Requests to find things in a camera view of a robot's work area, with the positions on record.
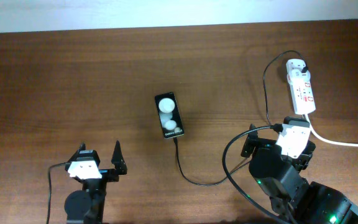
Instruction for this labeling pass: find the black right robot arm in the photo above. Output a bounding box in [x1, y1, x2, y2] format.
[241, 116, 358, 223]

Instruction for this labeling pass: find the black Galaxy flip phone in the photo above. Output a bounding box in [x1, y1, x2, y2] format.
[154, 92, 185, 139]

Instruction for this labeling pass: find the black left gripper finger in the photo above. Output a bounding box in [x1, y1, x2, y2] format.
[111, 140, 127, 174]
[67, 142, 86, 163]

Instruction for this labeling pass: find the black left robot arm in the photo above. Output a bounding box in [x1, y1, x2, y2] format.
[64, 141, 127, 224]

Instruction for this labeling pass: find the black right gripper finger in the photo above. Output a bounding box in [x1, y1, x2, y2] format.
[283, 116, 310, 128]
[241, 131, 259, 158]

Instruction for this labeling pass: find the black charging cable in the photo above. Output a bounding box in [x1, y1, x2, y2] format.
[173, 49, 310, 187]

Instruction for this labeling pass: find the white power strip cord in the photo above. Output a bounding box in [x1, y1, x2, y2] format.
[303, 113, 358, 149]

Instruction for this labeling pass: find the white power strip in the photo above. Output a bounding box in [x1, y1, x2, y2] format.
[287, 71, 316, 115]

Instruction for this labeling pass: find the black left camera cable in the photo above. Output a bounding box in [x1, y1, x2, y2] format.
[46, 162, 71, 224]

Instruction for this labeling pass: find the white charger adapter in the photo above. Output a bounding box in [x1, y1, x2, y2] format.
[286, 58, 311, 85]

